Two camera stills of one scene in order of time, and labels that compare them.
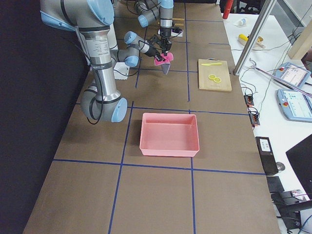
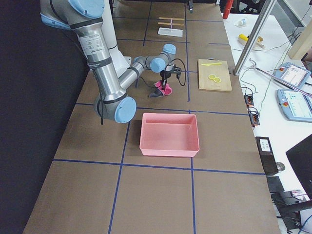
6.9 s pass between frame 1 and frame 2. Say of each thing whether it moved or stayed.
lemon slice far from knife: stayed
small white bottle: stayed
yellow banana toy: stayed
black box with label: stayed
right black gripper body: moved
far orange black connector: stayed
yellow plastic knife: stayed
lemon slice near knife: stayed
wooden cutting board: stayed
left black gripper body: moved
